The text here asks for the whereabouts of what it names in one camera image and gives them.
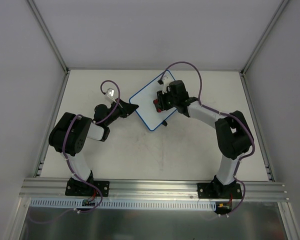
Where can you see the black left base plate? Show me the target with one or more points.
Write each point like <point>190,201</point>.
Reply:
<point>76,188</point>

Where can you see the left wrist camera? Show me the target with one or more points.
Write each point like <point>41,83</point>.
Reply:
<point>110,95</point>

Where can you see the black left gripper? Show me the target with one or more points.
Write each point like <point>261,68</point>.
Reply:
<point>125,109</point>

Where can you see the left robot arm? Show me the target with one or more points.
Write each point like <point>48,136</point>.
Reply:
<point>69,135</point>

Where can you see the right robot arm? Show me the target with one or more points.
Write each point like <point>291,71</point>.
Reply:
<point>234,137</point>

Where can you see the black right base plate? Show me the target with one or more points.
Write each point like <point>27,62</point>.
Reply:
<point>215,191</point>

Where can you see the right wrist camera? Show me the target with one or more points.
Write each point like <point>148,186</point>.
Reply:
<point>165,81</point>

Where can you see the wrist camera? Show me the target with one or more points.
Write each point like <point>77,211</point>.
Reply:
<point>165,81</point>
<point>110,95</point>

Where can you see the left aluminium frame post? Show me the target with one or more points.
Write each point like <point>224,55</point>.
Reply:
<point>47,34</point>

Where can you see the blue framed whiteboard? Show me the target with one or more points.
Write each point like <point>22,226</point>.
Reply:
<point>147,111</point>

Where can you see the white slotted cable duct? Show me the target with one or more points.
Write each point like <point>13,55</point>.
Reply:
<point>192,205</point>

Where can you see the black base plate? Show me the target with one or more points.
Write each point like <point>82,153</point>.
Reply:
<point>215,191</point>
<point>76,188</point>

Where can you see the aluminium frame post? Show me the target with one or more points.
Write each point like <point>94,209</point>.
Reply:
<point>269,27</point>
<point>47,34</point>

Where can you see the aluminium mounting rail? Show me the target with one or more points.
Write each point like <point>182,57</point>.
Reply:
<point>162,190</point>

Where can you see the red bone-shaped eraser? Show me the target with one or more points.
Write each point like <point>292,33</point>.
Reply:
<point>157,105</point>

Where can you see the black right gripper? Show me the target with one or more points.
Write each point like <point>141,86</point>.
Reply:
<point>162,100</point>

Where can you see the right aluminium frame post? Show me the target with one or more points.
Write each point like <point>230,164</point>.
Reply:
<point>269,27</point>

